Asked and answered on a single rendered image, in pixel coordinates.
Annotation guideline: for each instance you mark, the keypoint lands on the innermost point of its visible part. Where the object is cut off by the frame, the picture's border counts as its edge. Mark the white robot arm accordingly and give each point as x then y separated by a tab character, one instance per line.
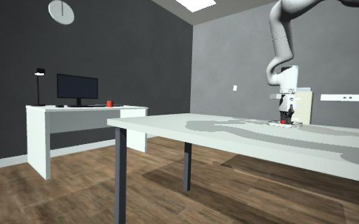
280	19

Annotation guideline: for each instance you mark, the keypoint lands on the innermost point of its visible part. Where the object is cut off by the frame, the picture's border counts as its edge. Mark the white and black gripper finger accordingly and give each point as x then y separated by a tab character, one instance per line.
283	115
289	115

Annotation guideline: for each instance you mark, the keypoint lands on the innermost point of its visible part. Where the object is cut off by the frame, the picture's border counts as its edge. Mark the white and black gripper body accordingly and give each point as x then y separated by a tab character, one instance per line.
285	102

